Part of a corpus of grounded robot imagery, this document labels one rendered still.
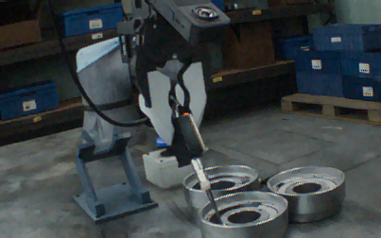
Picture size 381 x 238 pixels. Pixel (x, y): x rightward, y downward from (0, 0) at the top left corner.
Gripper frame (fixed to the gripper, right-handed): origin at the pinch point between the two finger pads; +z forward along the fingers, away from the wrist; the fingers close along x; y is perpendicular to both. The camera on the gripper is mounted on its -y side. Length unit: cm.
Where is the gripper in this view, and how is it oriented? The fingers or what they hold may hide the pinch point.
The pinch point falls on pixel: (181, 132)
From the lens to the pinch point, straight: 60.6
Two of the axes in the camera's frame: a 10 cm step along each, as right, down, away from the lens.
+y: -4.6, -1.3, 8.8
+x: -8.8, 2.2, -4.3
